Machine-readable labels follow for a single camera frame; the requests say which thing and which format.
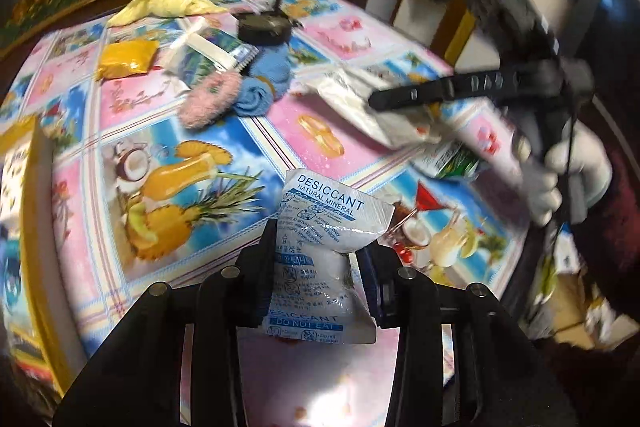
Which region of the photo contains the black electric motor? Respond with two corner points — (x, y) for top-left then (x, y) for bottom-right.
(234, 0), (302, 48)

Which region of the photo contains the yellow taped cardboard box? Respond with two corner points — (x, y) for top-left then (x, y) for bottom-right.
(0, 114), (87, 400)

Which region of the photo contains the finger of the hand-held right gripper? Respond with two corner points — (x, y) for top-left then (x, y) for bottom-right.
(367, 66), (519, 112)

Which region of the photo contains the white desiccant packet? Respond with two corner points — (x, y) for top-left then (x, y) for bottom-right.
(265, 167), (397, 346)

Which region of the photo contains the white striped plastic bag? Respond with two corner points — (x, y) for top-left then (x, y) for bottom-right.
(294, 66), (532, 168)

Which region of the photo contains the orange padded envelope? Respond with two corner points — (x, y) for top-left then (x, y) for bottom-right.
(94, 38), (159, 81)

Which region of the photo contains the pale yellow towel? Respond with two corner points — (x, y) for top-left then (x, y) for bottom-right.
(106, 0), (229, 28)

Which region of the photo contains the pink fuzzy sock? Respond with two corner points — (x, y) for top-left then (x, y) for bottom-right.
(179, 71), (247, 128)

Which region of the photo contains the blue towel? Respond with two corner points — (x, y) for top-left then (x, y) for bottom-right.
(231, 41), (297, 118)

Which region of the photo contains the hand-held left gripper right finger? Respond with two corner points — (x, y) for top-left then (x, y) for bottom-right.
(356, 242), (591, 427)

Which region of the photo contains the person's right hand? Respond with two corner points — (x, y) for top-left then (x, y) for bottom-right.
(514, 126), (614, 227)

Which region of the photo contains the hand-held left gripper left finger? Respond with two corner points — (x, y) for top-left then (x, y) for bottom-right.
(52, 217), (280, 427)

